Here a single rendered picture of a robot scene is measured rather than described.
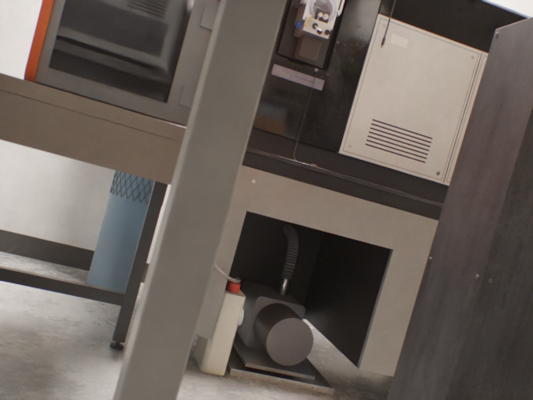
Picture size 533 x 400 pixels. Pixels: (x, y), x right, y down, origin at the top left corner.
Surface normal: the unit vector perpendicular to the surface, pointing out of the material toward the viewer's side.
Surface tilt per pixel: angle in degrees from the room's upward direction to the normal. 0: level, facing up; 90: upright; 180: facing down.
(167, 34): 90
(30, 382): 0
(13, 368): 0
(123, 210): 90
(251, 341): 90
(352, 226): 90
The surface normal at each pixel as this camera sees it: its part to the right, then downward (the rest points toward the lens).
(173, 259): 0.22, 0.11
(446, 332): -0.94, -0.25
